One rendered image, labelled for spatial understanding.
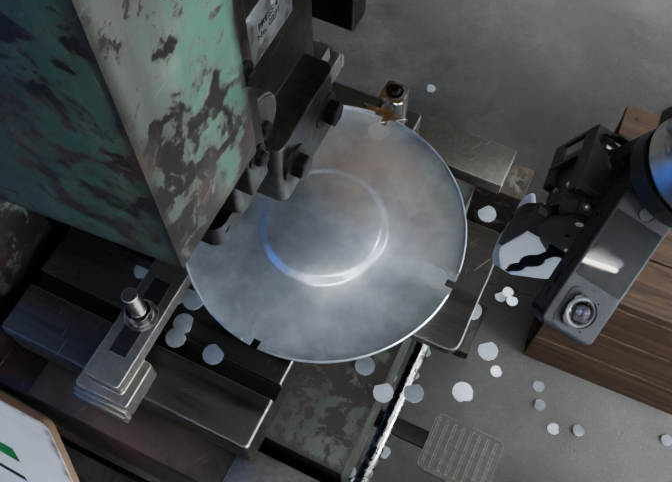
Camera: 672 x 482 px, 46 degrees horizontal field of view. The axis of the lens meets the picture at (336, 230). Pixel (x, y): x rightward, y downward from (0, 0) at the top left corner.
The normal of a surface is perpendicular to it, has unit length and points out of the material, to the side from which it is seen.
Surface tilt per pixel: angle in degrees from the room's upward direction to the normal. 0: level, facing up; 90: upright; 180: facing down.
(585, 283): 39
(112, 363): 0
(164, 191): 90
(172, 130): 90
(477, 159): 0
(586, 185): 25
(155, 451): 0
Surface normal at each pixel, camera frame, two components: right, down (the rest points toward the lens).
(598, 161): 0.39, -0.27
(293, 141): 0.90, 0.39
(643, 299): 0.00, -0.46
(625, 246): 0.11, 0.20
